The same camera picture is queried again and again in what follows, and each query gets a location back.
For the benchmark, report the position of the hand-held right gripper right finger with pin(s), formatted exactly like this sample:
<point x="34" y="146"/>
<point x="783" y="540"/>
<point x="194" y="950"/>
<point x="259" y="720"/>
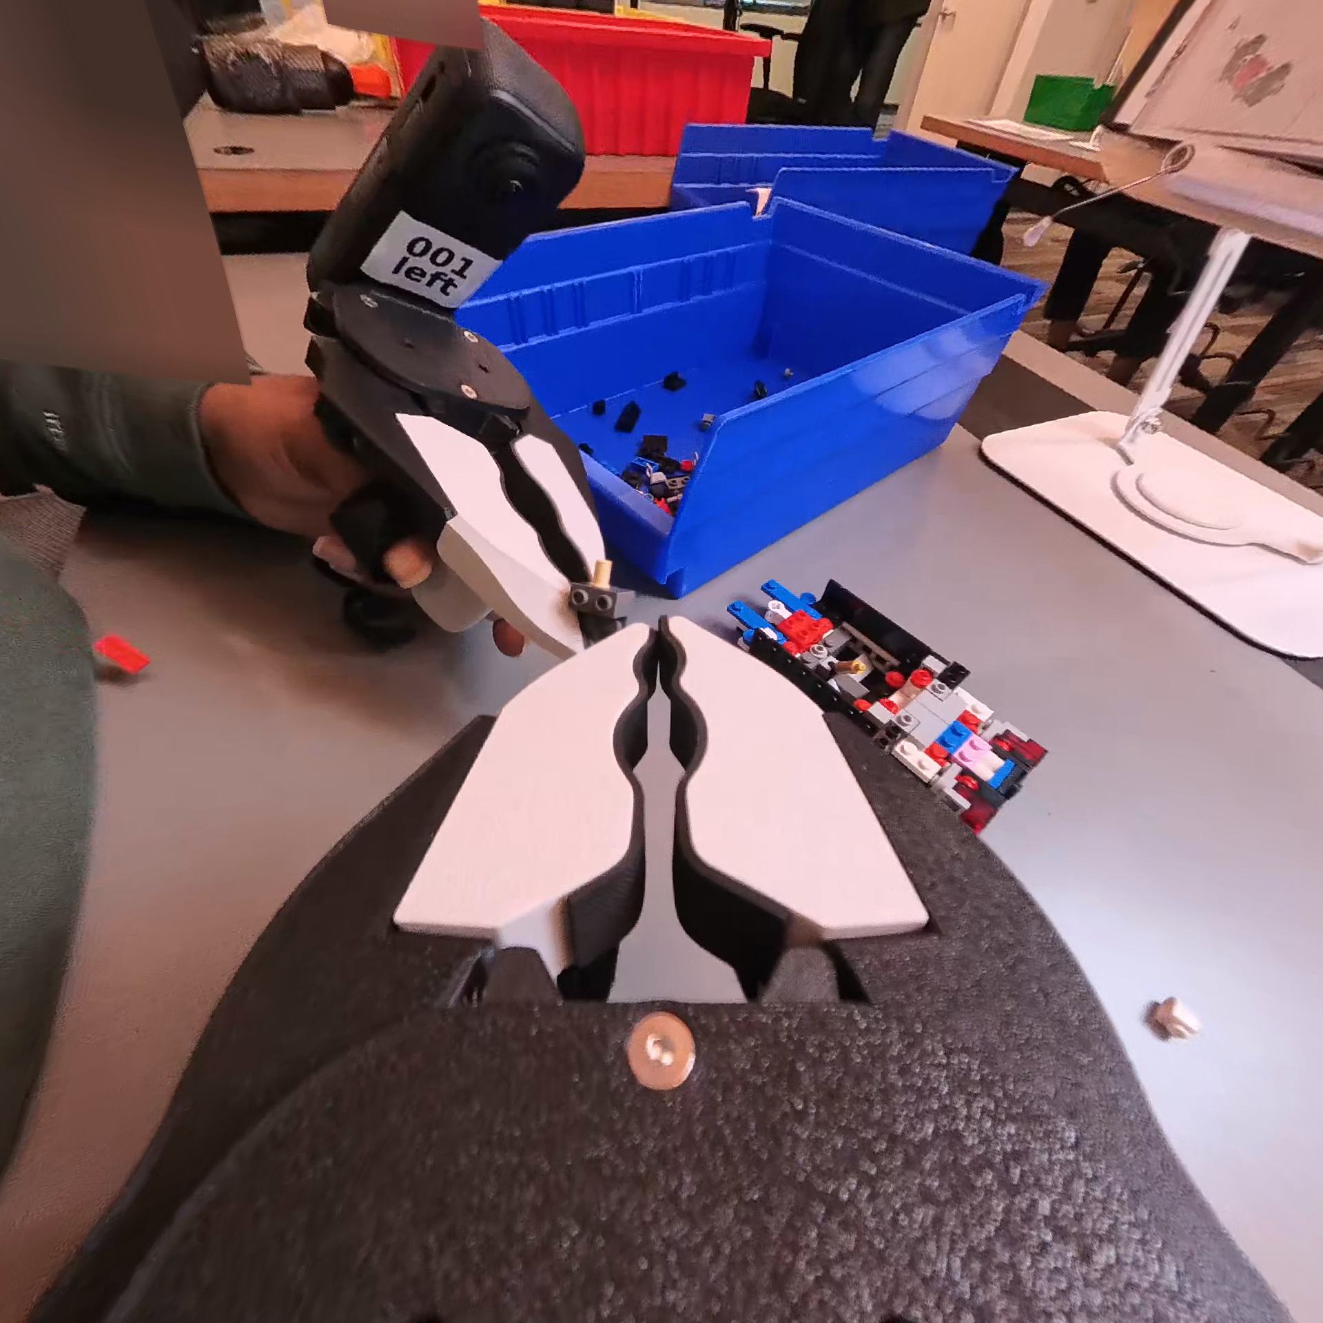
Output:
<point x="807" y="827"/>

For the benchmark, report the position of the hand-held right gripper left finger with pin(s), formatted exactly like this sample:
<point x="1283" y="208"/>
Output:
<point x="517" y="827"/>

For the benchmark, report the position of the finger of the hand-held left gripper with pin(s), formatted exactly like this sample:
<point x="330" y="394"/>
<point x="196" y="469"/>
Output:
<point x="563" y="527"/>
<point x="487" y="548"/>

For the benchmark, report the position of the small lego bricks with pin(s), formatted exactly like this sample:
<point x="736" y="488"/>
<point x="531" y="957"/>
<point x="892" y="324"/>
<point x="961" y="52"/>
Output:
<point x="662" y="464"/>

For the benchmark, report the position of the partly built lego car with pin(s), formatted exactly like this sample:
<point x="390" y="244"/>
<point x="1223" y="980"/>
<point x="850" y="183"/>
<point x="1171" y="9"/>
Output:
<point x="890" y="693"/>

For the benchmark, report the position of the blue plastic bin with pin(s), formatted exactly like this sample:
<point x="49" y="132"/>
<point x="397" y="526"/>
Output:
<point x="868" y="394"/>
<point x="868" y="186"/>

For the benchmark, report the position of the tiny red lego piece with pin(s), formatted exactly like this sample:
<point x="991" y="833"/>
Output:
<point x="120" y="653"/>

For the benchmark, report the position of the person's left forearm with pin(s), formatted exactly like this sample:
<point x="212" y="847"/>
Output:
<point x="105" y="444"/>

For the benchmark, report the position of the tiny white lego piece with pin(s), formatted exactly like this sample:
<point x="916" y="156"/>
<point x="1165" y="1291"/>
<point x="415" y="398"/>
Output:
<point x="1176" y="1016"/>

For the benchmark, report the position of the person's left hand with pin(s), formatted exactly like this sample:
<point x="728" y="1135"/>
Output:
<point x="279" y="455"/>

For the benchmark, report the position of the neighbouring wooden desk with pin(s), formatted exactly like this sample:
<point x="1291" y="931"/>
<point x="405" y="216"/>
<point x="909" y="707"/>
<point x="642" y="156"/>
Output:
<point x="270" y="176"/>

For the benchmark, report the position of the red plastic bin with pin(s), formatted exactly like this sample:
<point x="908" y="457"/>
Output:
<point x="642" y="72"/>

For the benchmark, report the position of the person's green sweatshirt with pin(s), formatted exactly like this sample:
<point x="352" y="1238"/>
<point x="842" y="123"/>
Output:
<point x="42" y="827"/>

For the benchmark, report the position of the white book stand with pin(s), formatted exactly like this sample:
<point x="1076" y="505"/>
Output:
<point x="1179" y="516"/>

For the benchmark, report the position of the green plastic bin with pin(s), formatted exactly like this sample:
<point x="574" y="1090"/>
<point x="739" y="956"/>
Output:
<point x="1072" y="104"/>

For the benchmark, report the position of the open instruction booklet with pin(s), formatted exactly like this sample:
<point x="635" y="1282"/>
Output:
<point x="1242" y="83"/>

